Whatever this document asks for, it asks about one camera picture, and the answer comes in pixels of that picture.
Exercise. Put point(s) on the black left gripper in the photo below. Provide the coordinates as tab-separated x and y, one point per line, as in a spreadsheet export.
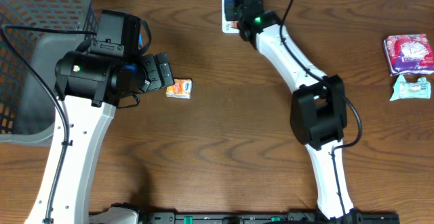
157	73

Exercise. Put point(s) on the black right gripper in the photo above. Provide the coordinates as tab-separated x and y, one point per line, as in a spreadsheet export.
234	5

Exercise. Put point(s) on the orange-brown snack bar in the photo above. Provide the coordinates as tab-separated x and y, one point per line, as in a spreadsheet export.
231	27

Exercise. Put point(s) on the orange tissue pack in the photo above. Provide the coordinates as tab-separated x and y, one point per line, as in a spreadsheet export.
181	88

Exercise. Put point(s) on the red purple noodle packet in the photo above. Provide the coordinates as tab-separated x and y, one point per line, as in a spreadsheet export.
408	54

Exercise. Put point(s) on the teal snack packet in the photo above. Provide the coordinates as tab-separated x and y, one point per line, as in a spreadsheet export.
421	89

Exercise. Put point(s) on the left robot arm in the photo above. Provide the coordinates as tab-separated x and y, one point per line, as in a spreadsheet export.
90	87

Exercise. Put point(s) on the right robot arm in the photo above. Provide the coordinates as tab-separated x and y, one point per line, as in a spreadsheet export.
318	114

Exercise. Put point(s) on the white barcode scanner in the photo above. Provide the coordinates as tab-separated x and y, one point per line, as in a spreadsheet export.
226	7

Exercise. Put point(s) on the grey plastic mesh basket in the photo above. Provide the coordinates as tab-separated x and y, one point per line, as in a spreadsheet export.
50	29

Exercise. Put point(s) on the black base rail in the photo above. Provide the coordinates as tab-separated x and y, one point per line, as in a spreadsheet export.
237	218

